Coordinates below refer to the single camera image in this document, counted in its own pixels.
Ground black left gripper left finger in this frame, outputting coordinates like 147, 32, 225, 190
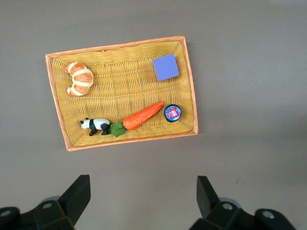
0, 174, 91, 230

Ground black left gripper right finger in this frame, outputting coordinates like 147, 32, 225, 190
188, 175, 298, 230

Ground yellow wicker basket orange rim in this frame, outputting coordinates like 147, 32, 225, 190
45, 35, 199, 152

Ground black white panda figurine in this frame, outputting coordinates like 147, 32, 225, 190
80, 117, 111, 137

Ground small jar colourful lid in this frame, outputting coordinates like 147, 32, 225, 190
164, 103, 182, 123

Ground orange toy carrot green leaves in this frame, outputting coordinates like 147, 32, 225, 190
107, 101, 165, 138

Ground toy croissant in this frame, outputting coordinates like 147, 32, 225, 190
63, 62, 94, 97

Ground purple foam cube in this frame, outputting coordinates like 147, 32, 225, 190
153, 53, 180, 82

